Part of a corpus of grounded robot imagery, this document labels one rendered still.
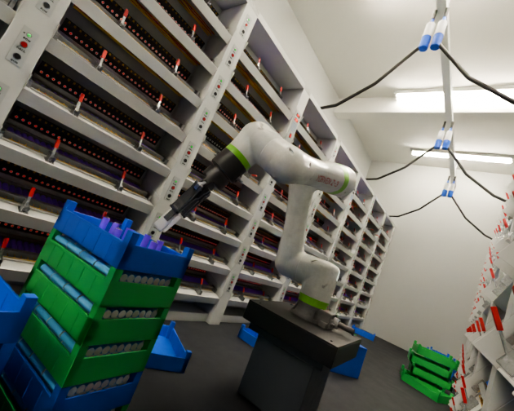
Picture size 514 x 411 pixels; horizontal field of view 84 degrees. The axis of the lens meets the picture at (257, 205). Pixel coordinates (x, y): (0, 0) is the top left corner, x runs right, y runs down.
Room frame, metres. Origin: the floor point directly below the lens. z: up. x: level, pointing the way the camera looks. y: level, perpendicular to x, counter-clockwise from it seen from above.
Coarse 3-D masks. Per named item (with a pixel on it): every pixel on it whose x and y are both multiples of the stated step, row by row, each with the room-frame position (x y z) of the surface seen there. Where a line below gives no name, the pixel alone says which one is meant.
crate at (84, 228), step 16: (64, 208) 0.76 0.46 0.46; (64, 224) 0.74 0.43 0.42; (80, 224) 0.71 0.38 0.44; (96, 224) 0.85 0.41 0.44; (128, 224) 0.92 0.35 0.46; (80, 240) 0.69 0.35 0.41; (96, 240) 0.66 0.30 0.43; (112, 240) 0.64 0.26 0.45; (128, 240) 0.61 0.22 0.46; (112, 256) 0.62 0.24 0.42; (128, 256) 0.62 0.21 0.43; (144, 256) 0.65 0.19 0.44; (160, 256) 0.69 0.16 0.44; (176, 256) 0.73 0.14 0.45; (144, 272) 0.67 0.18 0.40; (160, 272) 0.71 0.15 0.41; (176, 272) 0.75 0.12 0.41
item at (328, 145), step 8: (320, 144) 2.53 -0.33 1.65; (328, 144) 2.48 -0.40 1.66; (336, 144) 2.46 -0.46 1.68; (328, 152) 2.46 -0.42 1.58; (336, 152) 2.50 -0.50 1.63; (312, 208) 2.46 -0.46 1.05; (312, 216) 2.50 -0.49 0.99; (280, 240) 2.56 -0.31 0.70; (272, 264) 2.55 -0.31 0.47; (288, 280) 2.49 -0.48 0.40; (272, 288) 2.50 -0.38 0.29; (280, 288) 2.45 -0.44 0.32; (280, 296) 2.46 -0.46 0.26
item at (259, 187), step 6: (204, 138) 1.43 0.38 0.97; (210, 144) 1.69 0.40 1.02; (198, 150) 1.45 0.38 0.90; (204, 150) 1.46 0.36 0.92; (216, 150) 1.73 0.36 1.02; (204, 156) 1.48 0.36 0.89; (210, 156) 1.51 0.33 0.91; (252, 174) 1.99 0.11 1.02; (246, 180) 1.76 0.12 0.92; (258, 180) 1.92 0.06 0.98; (252, 186) 1.82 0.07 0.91; (258, 186) 1.85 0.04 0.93; (264, 186) 1.90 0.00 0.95; (258, 192) 1.89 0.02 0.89
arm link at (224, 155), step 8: (224, 152) 0.78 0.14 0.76; (232, 152) 0.77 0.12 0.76; (216, 160) 0.78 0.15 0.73; (224, 160) 0.77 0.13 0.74; (232, 160) 0.77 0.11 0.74; (224, 168) 0.77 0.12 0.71; (232, 168) 0.78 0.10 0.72; (240, 168) 0.79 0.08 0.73; (224, 176) 0.80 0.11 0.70; (232, 176) 0.79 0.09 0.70; (240, 176) 0.82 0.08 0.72
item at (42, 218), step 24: (0, 168) 1.06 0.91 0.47; (24, 168) 1.10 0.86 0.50; (0, 192) 1.00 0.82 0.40; (24, 192) 1.10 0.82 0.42; (48, 192) 1.19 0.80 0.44; (72, 192) 1.25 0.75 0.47; (0, 216) 0.98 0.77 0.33; (24, 216) 1.02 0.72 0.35; (48, 216) 1.10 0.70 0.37; (96, 216) 1.30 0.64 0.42; (120, 216) 1.44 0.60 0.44
